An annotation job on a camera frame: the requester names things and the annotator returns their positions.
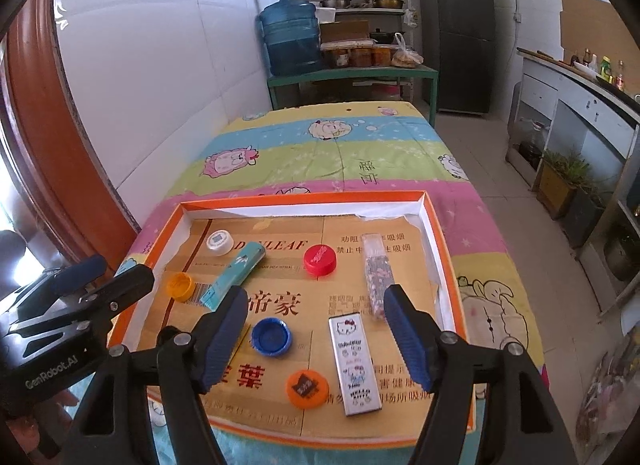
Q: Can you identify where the orange bottle cap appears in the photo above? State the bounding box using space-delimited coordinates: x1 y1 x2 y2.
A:
164 272 195 303

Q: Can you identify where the blue bottle cap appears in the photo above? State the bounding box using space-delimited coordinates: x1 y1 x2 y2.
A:
250 318 293 358

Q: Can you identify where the teal crane-print lighter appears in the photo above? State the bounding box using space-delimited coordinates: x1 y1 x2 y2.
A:
198 242 266 311

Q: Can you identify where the glitter clear lighter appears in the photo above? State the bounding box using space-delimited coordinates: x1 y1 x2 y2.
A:
360 233 395 319

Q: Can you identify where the white Hello Kitty lighter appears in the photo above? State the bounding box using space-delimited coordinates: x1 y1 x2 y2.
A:
329 313 382 416

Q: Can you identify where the white round cap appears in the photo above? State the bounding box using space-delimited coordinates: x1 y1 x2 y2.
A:
206 229 234 257

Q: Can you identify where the orange cap with black logo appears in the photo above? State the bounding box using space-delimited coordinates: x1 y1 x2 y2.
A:
285 370 330 410

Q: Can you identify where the red bottle cap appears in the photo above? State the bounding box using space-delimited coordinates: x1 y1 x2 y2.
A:
303 244 337 277

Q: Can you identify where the orange-rimmed cardboard tray box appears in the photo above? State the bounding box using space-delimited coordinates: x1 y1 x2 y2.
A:
112 191 466 449

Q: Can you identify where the potted green plant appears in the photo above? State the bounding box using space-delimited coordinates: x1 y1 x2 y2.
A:
536 150 605 248

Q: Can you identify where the green low table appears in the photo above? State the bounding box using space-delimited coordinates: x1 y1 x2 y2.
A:
266 64 441 127

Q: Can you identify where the white kitchen counter cabinet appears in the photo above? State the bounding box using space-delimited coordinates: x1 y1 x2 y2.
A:
506 50 639 312

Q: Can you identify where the white plastic bag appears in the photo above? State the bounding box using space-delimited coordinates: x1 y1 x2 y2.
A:
390 32 423 69

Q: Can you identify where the blue water jug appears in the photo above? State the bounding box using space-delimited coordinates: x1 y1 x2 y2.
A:
258 0 322 77

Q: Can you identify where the black refrigerator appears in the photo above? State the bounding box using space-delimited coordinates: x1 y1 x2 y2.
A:
419 0 496 115

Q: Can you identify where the red wooden door frame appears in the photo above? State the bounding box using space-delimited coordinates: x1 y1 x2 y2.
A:
1 0 137 275

